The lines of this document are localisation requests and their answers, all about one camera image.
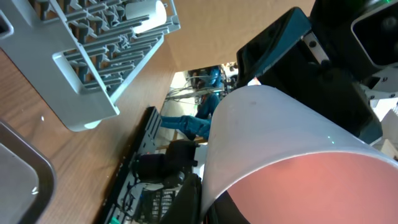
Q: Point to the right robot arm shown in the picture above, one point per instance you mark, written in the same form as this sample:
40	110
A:
336	61

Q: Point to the brown serving tray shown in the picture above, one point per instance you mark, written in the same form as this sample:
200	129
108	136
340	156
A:
28	180

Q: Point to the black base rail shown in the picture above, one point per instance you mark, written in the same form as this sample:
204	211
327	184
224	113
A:
148	181

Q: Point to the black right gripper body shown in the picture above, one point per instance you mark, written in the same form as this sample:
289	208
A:
289	56

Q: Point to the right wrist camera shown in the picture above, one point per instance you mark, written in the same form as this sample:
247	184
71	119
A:
376	33

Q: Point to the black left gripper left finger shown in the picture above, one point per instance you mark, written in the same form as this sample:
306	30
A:
185	209

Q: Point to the person in blue clothes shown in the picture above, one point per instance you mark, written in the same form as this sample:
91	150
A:
200	124

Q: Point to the pink cup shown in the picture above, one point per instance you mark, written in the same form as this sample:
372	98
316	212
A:
282	162

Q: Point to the white green cup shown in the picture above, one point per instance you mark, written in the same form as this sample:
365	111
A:
153	9

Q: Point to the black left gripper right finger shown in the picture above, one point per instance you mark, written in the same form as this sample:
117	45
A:
224	211

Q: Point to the grey dishwasher rack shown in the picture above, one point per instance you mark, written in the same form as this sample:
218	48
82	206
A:
80	56

